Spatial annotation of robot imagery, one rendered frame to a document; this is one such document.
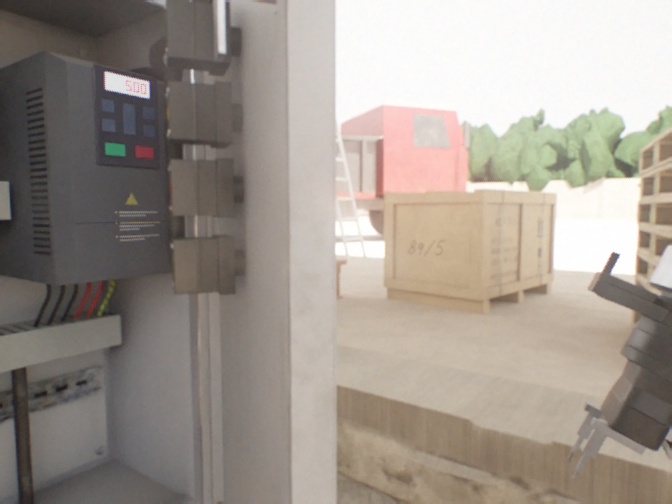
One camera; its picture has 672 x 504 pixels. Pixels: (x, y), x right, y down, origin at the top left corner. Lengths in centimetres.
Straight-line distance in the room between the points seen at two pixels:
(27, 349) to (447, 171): 1012
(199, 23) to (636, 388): 50
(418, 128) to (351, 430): 875
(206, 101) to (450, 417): 148
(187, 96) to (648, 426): 50
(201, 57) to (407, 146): 973
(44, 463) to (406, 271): 303
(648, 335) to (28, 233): 64
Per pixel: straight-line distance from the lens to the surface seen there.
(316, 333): 21
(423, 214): 345
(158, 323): 67
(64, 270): 55
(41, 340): 65
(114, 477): 79
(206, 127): 39
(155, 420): 72
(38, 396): 74
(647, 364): 56
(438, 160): 1043
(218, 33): 27
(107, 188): 55
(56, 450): 77
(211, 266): 39
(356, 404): 192
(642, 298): 56
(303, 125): 20
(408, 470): 186
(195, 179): 39
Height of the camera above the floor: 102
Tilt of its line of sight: 5 degrees down
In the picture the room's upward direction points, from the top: straight up
